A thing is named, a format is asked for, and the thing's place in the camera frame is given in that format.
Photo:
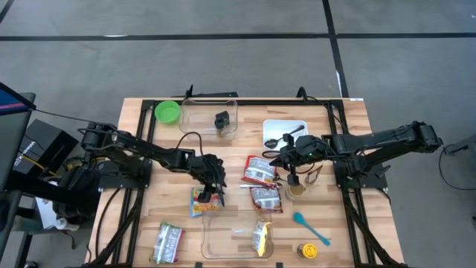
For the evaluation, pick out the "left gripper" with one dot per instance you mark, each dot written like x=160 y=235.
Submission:
x=210 y=171

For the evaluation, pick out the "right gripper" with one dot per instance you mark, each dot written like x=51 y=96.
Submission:
x=306 y=149

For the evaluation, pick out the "blue beef ramen packet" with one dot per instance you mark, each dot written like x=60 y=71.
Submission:
x=208 y=209

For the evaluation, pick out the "dark metal spoon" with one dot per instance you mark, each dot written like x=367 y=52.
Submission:
x=270 y=143

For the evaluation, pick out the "yellow ramen packet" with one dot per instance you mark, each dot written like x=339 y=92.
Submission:
x=260 y=238

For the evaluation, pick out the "green ramen packet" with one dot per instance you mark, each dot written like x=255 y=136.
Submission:
x=167 y=242

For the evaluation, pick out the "black-lidded spice bottle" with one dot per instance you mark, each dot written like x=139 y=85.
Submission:
x=219 y=124

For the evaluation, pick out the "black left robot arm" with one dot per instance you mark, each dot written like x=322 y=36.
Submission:
x=148 y=150

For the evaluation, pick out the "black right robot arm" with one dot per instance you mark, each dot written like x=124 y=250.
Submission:
x=372 y=139

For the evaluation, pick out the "red ramen packet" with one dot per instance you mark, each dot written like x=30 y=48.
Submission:
x=266 y=199
x=258 y=171

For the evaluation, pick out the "small cup of brown liquid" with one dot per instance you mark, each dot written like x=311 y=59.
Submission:
x=296 y=191

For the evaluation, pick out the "white plastic tray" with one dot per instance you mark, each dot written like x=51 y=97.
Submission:
x=275 y=126

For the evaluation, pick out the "clear plastic bin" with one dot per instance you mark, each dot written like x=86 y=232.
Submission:
x=197 y=123
x=223 y=242

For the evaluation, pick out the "teal plastic spoon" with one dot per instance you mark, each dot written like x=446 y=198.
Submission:
x=299 y=219

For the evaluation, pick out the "dark green spice tin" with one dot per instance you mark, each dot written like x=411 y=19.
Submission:
x=224 y=116

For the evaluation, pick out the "yellow-lidded jar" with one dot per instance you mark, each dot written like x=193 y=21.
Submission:
x=307 y=251

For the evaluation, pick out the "green plastic bowl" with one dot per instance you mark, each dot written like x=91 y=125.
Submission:
x=167 y=112

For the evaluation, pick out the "white paper sheet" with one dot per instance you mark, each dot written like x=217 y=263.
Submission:
x=46 y=216

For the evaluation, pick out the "black case with white lettering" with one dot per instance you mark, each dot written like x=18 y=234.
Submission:
x=48 y=141

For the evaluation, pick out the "monitor with blue screen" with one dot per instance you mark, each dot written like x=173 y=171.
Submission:
x=11 y=123

